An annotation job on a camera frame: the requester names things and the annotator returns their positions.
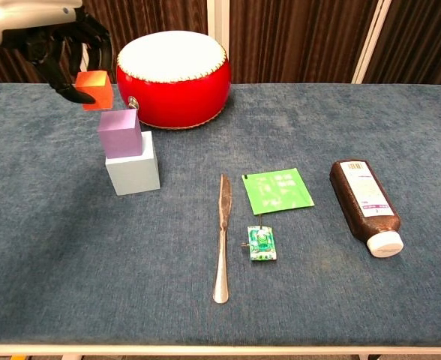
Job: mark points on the small orange cube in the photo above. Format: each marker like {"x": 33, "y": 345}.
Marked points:
{"x": 98, "y": 93}

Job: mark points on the small green circuit board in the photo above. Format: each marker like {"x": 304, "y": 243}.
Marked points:
{"x": 261, "y": 243}

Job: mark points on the brown bottle white cap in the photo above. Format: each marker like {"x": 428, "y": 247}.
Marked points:
{"x": 366, "y": 195}

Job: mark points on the purple cube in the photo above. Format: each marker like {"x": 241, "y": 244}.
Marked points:
{"x": 119, "y": 138}

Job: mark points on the metal butter knife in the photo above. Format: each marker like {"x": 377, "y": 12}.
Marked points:
{"x": 225, "y": 198}

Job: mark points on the large light blue cube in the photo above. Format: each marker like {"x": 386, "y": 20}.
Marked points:
{"x": 134, "y": 176}

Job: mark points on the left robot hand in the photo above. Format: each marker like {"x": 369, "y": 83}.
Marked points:
{"x": 25, "y": 18}

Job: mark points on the blue table mat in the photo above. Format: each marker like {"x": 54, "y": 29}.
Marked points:
{"x": 318, "y": 131}

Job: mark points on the white partition post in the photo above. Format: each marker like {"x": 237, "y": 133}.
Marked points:
{"x": 87, "y": 56}
{"x": 218, "y": 18}
{"x": 370, "y": 41}

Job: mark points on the red drum white skin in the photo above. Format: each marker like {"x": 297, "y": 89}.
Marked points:
{"x": 175, "y": 93}

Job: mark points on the green sachet packet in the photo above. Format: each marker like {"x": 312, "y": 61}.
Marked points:
{"x": 276, "y": 191}

